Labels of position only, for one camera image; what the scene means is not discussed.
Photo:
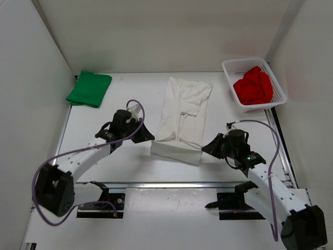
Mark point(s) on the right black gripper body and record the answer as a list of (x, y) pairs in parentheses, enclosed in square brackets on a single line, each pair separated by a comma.
[(229, 152)]

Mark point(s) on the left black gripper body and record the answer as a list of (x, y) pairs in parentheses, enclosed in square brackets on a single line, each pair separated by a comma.
[(133, 125)]

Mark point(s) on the white t shirt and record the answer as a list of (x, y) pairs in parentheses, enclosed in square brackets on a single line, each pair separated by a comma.
[(180, 132)]

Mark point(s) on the green t shirt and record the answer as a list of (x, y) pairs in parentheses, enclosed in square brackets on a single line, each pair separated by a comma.
[(89, 89)]

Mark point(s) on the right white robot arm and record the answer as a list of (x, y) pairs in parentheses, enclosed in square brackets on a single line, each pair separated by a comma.
[(299, 225)]

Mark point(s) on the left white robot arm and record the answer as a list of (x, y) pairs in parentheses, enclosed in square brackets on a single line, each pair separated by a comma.
[(55, 187)]

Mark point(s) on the red cloth in basket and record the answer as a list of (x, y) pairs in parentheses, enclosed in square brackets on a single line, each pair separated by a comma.
[(254, 88)]

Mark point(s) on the white plastic basket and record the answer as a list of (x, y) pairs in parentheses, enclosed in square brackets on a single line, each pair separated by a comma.
[(235, 69)]

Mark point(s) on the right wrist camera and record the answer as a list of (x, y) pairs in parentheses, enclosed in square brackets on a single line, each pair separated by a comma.
[(231, 126)]

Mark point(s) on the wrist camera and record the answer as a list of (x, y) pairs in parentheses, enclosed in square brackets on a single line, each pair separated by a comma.
[(134, 110), (231, 126)]

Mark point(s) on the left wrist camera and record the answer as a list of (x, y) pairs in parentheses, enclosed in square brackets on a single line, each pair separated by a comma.
[(134, 110)]

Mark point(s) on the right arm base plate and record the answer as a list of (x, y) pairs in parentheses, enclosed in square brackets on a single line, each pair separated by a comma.
[(230, 208)]

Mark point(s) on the aluminium left rail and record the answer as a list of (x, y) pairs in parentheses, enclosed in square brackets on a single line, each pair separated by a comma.
[(60, 131)]

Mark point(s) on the aluminium front rail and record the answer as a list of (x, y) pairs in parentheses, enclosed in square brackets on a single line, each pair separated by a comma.
[(169, 185)]

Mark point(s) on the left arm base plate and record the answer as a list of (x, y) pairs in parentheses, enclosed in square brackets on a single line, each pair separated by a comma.
[(105, 211)]

